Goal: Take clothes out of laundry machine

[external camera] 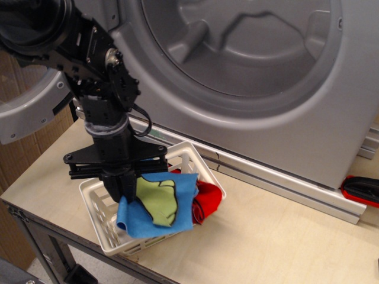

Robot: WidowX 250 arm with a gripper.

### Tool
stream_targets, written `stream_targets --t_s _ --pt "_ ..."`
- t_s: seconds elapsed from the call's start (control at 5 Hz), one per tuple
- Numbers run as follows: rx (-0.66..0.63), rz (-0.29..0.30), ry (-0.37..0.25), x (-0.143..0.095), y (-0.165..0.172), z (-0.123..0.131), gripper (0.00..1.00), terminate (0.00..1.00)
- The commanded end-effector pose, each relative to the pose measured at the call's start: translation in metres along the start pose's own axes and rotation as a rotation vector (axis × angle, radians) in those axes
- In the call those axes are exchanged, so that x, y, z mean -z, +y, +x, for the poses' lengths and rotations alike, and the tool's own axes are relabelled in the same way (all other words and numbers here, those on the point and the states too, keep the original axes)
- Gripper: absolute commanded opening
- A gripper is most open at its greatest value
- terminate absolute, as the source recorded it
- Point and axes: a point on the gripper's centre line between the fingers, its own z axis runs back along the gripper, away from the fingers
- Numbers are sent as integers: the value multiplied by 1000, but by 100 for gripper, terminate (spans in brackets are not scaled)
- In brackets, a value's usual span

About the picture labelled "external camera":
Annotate white cloth in basket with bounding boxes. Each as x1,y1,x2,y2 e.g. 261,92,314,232
113,219,131,244

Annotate blue cloth with green patch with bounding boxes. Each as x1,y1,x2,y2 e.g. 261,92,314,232
116,172,197,238

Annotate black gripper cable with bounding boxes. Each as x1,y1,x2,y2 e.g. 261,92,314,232
129,103,153,138

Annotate round washing machine door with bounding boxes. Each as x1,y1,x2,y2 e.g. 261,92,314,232
1,51,73,144

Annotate white plastic laundry basket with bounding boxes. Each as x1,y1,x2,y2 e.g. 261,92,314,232
79,142,226,256

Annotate red and black tool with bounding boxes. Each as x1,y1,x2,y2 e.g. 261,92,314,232
341,176,378,208

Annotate red cloth with black trim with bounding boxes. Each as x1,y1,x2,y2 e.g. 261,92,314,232
162,172,223,228

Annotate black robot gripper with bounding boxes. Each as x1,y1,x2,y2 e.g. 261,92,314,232
63,136,168,203

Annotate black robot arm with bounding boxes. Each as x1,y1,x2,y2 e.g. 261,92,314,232
1,1,168,202

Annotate metal table frame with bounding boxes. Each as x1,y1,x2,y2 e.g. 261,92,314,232
2,199,175,283

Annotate aluminium rail base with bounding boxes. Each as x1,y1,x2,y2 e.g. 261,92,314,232
72,96,379,225

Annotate grey toy washing machine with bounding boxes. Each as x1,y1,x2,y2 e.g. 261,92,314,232
75,1,378,188

